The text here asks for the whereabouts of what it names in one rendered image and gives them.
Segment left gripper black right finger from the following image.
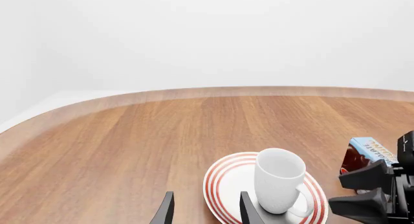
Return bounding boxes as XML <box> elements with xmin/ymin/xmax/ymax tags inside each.
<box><xmin>239</xmin><ymin>191</ymin><xmax>267</xmax><ymax>224</ymax></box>

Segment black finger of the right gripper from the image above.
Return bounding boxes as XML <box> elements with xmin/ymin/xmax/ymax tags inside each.
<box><xmin>338</xmin><ymin>159</ymin><xmax>390</xmax><ymax>190</ymax></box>
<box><xmin>327</xmin><ymin>187</ymin><xmax>390</xmax><ymax>224</ymax></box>

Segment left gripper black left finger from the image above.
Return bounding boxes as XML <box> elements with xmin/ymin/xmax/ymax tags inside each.
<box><xmin>149</xmin><ymin>191</ymin><xmax>175</xmax><ymax>224</ymax></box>

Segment white plate with red rings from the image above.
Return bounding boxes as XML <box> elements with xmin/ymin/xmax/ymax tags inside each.
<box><xmin>202</xmin><ymin>151</ymin><xmax>330</xmax><ymax>224</ymax></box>

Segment white mug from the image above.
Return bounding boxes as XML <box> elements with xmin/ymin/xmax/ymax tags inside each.
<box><xmin>254</xmin><ymin>147</ymin><xmax>315</xmax><ymax>218</ymax></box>

